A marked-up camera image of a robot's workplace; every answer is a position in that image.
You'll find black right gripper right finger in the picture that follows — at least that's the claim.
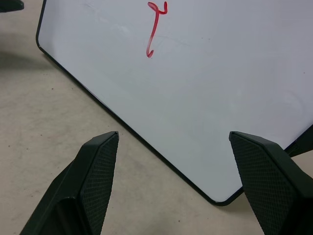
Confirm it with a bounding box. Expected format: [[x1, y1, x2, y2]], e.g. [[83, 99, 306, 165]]
[[228, 131, 313, 235]]

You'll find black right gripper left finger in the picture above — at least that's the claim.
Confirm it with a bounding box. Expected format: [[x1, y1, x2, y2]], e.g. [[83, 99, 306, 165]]
[[19, 131, 120, 235]]

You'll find black-framed whiteboard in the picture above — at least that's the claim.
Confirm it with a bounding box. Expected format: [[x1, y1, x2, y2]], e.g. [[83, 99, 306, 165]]
[[35, 0, 313, 206]]

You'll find red marker scribble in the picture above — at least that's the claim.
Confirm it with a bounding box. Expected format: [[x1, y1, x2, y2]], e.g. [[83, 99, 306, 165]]
[[145, 1, 169, 59]]

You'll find black object at table edge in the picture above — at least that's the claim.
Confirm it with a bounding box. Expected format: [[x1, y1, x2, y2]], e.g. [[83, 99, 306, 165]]
[[0, 0, 25, 13]]

